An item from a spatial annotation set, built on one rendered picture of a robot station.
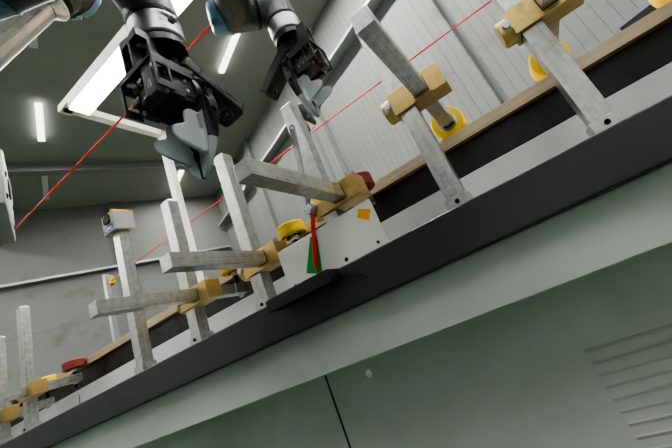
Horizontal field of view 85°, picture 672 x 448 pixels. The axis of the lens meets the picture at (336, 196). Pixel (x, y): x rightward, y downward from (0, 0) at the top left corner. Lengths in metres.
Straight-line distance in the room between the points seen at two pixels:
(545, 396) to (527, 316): 0.16
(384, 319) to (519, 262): 0.27
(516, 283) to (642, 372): 0.32
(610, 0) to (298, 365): 5.15
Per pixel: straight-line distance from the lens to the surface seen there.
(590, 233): 0.69
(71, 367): 1.97
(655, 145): 0.68
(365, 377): 1.04
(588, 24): 5.48
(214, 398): 1.09
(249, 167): 0.55
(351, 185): 0.76
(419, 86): 0.73
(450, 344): 0.94
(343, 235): 0.76
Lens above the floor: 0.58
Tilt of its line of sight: 20 degrees up
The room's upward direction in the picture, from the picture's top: 23 degrees counter-clockwise
